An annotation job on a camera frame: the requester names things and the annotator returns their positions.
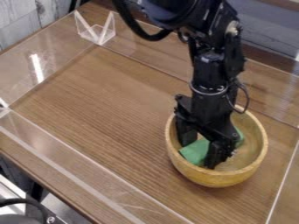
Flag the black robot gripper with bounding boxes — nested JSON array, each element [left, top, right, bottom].
[[174, 83, 240, 170]]

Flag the green rectangular block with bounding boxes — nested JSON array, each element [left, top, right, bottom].
[[179, 126, 247, 167]]

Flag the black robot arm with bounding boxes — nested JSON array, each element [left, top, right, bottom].
[[112, 0, 247, 169]]

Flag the brown wooden bowl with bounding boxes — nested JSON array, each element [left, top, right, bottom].
[[164, 111, 268, 188]]

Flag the clear acrylic tray wall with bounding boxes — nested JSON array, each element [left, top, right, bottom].
[[0, 105, 192, 224]]

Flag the black metal base plate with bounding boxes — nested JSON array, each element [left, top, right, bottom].
[[23, 192, 95, 224]]

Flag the clear acrylic corner bracket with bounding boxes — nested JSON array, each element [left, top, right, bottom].
[[74, 10, 116, 46]]

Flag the black cable on floor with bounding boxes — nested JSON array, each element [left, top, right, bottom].
[[0, 198, 52, 224]]

